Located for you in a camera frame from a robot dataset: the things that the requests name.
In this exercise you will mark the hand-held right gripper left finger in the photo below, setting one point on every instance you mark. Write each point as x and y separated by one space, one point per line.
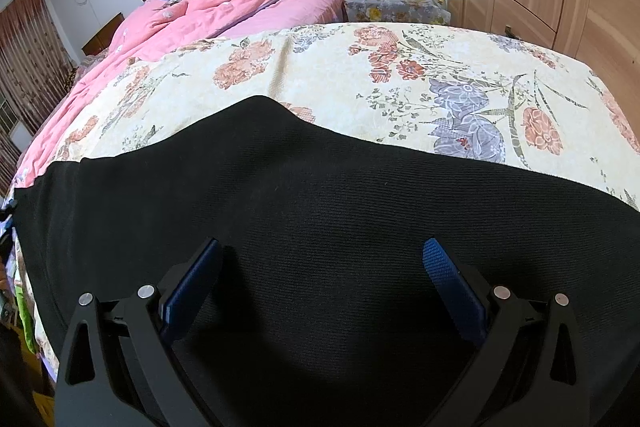
192 282

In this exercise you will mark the red patterned curtain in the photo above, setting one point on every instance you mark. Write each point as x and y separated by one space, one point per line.
30 47

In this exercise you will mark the black pants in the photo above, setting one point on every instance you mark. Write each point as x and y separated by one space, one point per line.
320 227

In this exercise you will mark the wooden nightstand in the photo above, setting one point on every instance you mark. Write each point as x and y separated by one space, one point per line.
102 34

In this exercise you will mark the floral covered nightstand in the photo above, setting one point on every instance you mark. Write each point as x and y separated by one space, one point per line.
395 6

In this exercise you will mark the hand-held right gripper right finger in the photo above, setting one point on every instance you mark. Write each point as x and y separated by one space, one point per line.
447 279

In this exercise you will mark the pink quilt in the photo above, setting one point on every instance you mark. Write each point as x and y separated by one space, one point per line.
200 17

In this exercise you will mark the floral bed sheet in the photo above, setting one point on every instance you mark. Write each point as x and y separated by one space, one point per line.
400 77

